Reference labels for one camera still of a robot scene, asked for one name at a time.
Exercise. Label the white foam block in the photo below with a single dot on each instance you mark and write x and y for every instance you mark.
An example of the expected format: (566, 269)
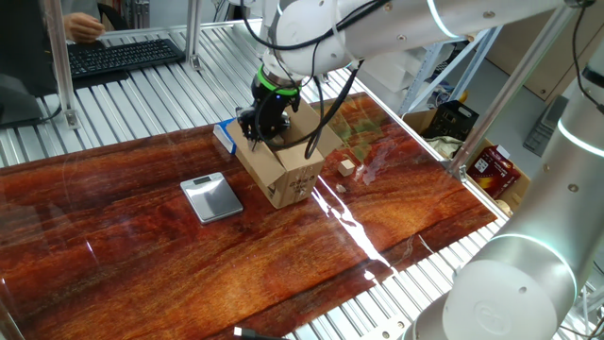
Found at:
(402, 79)

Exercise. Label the brown cardboard box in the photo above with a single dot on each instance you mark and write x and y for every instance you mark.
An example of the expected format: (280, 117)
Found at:
(288, 175)

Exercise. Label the olive cloth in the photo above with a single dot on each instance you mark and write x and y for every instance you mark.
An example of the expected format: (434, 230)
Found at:
(446, 145)

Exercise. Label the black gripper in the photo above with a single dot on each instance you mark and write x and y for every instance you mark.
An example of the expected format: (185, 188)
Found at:
(271, 111)

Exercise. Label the black monitor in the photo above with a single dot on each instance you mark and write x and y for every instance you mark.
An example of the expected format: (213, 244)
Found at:
(23, 47)

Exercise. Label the wood grain table mat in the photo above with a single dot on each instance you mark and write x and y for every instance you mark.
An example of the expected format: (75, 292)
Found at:
(189, 264)

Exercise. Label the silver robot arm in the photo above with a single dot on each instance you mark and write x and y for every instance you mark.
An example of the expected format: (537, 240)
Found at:
(519, 283)

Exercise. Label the dark chair backrest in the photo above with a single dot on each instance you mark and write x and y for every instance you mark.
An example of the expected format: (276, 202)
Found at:
(111, 16)

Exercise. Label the white metal shelf rack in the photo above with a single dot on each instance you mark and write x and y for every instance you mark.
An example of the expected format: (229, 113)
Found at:
(423, 71)

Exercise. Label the grey plastic case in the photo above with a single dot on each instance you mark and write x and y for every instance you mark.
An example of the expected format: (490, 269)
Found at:
(549, 127)

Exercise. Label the wooden cabinet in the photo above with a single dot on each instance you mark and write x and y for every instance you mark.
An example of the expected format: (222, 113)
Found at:
(559, 71)

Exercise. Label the person's bare hand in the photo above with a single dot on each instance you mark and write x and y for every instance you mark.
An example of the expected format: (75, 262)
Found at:
(82, 27)

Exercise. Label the aluminium frame post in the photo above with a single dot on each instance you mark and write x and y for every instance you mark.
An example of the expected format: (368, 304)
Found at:
(519, 75)
(193, 33)
(59, 61)

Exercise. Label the small beige chip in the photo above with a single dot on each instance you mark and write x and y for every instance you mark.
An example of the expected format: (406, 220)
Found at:
(340, 188)

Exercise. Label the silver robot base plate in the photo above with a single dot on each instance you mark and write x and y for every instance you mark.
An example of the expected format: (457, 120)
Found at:
(387, 330)

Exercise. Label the black keyboard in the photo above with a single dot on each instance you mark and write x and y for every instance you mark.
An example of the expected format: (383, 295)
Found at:
(122, 56)

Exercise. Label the small wooden cube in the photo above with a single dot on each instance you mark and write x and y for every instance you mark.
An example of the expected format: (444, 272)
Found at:
(346, 167)

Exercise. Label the cardboard storage box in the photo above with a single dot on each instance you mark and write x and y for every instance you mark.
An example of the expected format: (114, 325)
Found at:
(417, 120)

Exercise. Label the silver digital scale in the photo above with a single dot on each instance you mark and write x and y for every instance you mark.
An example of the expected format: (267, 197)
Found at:
(212, 198)

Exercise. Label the blue tissue pack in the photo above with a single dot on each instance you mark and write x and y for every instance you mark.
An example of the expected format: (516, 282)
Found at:
(224, 137)

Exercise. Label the red product box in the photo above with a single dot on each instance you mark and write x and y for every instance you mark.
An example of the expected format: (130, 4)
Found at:
(493, 172)

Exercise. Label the black plastic crate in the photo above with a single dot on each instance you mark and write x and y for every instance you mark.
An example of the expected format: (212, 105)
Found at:
(448, 120)

